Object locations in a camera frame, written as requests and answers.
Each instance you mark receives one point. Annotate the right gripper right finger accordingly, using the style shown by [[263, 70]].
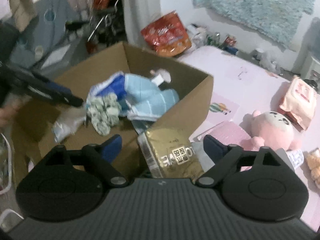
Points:
[[258, 185]]

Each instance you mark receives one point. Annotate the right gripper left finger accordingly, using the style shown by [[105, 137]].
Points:
[[68, 184]]

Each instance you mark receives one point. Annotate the clear bag of cotton swabs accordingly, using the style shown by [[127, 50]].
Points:
[[68, 123]]

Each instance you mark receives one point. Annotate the green white scrunchie cloth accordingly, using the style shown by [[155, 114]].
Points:
[[103, 112]]

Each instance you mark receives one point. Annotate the gold foil packet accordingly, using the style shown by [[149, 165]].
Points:
[[170, 154]]

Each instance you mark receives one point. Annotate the orange striped white towel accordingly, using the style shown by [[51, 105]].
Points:
[[313, 162]]

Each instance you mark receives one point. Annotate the person's left hand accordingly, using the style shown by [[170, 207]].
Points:
[[10, 110]]

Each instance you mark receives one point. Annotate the small tissue pack with red print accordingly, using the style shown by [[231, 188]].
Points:
[[296, 158]]

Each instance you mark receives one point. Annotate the pink round plush toy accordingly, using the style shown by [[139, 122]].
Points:
[[270, 129]]

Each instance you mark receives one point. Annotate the pink sponge pad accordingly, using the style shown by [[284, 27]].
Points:
[[228, 132]]

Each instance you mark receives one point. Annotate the pink wet wipes pack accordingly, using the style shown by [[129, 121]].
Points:
[[299, 103]]

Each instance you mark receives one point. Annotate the pink patterned bed sheet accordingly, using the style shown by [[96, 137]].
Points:
[[252, 88]]

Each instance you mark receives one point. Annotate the blue white plastic package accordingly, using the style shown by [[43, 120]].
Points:
[[114, 84]]

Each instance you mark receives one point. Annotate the light blue towel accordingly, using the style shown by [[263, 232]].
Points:
[[144, 99]]

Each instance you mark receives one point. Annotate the white water dispenser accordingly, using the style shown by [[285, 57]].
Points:
[[310, 64]]

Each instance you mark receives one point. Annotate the white curtain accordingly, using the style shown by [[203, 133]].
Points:
[[137, 15]]

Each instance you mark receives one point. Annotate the red orange snack bag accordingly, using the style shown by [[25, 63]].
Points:
[[167, 35]]

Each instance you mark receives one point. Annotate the teal patterned wall cloth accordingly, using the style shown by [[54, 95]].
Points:
[[276, 19]]

